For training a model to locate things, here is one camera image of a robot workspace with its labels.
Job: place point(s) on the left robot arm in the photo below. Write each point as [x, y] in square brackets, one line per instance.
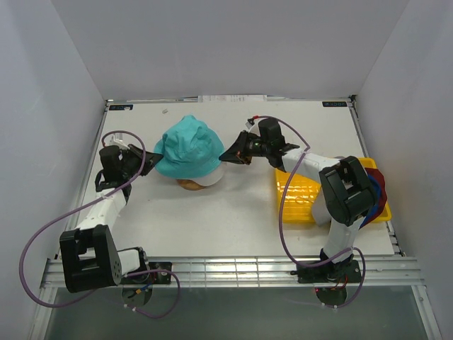
[89, 255]

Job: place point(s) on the blue hat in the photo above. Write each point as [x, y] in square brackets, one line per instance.
[379, 204]

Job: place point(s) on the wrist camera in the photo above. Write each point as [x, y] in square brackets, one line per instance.
[252, 125]
[110, 139]

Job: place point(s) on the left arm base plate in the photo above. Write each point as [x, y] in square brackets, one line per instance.
[156, 277]

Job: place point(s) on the grey bucket hat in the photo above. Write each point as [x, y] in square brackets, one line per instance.
[319, 210]

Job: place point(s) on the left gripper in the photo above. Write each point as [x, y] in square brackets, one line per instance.
[150, 159]

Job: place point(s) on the teal bucket hat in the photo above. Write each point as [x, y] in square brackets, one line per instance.
[190, 149]

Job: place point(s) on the dark red hat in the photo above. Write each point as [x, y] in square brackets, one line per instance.
[378, 176]

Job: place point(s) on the aluminium front rail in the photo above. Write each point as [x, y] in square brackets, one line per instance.
[267, 272]

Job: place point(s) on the white bucket hat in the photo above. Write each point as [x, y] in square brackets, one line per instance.
[212, 178]

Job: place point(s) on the wooden hat stand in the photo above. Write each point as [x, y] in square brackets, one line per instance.
[189, 185]

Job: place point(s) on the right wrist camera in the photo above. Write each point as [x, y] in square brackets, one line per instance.
[252, 125]

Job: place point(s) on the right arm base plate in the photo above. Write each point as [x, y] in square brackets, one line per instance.
[347, 270]

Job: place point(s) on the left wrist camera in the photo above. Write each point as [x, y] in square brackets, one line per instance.
[110, 139]

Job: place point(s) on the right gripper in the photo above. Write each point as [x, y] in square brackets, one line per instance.
[237, 152]

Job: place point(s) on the paper label strip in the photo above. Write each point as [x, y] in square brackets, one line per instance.
[237, 98]

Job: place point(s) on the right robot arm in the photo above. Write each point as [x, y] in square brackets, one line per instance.
[349, 196]

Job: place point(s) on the yellow plastic tray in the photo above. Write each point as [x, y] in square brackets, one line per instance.
[302, 193]

